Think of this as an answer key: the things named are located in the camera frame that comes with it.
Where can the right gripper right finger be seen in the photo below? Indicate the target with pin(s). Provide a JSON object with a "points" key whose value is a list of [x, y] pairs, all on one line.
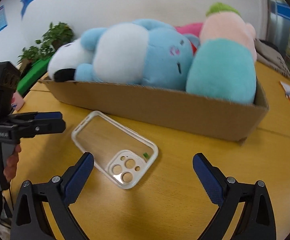
{"points": [[257, 218]]}

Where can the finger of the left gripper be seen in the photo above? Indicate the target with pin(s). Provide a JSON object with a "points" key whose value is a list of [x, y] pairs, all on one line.
{"points": [[38, 127], [37, 116]]}

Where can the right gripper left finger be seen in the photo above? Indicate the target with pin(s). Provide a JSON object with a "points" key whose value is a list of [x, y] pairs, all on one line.
{"points": [[29, 218]]}

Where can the panda plush toy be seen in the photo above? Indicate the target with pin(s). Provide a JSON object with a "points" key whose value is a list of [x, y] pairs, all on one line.
{"points": [[64, 62]]}

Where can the clear white phone case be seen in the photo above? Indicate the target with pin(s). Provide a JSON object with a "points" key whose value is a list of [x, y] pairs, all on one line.
{"points": [[120, 154]]}

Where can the light blue plush toy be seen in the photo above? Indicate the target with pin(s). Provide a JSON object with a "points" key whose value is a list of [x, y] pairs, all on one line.
{"points": [[143, 52]]}

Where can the teal pink plush toy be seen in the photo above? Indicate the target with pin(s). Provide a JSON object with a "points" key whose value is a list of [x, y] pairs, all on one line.
{"points": [[224, 65]]}

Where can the pink plush bear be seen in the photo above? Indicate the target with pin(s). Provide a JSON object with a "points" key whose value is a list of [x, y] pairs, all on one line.
{"points": [[192, 28]]}

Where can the person's left hand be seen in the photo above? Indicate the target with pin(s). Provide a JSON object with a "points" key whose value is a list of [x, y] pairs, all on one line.
{"points": [[12, 162]]}

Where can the pink card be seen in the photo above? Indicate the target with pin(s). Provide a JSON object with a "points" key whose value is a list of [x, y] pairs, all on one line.
{"points": [[17, 101]]}

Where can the green box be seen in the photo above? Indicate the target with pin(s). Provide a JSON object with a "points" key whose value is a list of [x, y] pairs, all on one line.
{"points": [[37, 70]]}

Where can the green potted plant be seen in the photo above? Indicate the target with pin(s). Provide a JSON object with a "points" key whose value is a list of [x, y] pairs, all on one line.
{"points": [[56, 36]]}

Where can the cardboard box tray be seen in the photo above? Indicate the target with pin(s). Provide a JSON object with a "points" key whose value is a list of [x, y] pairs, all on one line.
{"points": [[168, 108]]}

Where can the grey white cloth bag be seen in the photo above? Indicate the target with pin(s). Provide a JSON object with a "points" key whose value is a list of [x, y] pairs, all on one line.
{"points": [[271, 58]]}

